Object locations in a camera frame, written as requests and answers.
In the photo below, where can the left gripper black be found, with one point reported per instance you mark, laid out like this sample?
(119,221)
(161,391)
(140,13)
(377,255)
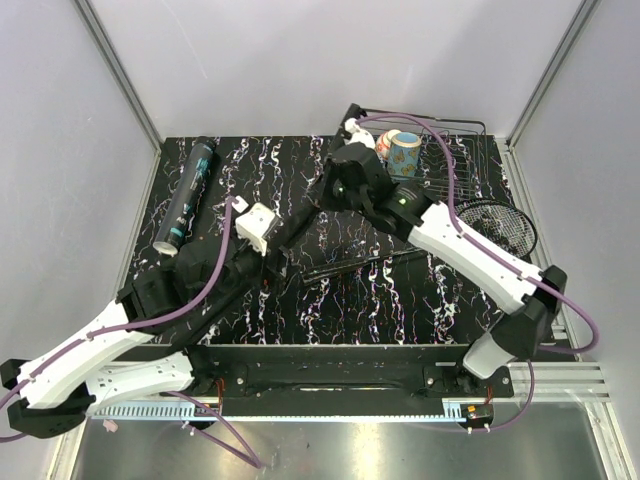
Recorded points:
(265,269)

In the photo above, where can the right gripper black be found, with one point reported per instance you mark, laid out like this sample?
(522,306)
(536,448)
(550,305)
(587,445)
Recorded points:
(328,173)

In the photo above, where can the black shuttlecock tube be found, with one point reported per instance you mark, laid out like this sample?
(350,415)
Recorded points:
(181,210)

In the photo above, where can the black badminton racket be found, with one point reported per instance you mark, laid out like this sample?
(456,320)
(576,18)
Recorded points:
(491,211)
(519,240)

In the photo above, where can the black Crossway racket bag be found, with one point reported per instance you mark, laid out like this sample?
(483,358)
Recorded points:
(192,326)

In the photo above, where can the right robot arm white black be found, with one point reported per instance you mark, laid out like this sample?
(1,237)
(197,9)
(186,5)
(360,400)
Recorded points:
(529,298)

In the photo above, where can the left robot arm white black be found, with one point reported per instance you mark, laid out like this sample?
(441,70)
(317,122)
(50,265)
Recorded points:
(180,299)

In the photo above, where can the red white patterned cup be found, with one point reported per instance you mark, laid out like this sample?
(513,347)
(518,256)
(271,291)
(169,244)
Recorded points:
(384,143)

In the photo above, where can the light blue butterfly cup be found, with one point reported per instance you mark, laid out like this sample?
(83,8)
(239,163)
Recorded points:
(403,156)

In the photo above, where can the small pink object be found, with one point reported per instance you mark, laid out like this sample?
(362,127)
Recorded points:
(110,426)

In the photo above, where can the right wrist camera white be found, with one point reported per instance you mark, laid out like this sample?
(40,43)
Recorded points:
(354,133)

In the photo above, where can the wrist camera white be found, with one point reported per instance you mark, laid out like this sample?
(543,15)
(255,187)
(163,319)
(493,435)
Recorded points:
(354,133)
(254,223)

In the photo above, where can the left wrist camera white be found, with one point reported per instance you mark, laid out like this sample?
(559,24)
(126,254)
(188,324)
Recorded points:
(254,223)

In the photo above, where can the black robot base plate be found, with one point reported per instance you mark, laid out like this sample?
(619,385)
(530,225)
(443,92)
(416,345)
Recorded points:
(337,381)

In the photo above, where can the dark wire dish rack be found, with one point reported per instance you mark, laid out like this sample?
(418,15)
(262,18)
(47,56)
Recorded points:
(455,152)

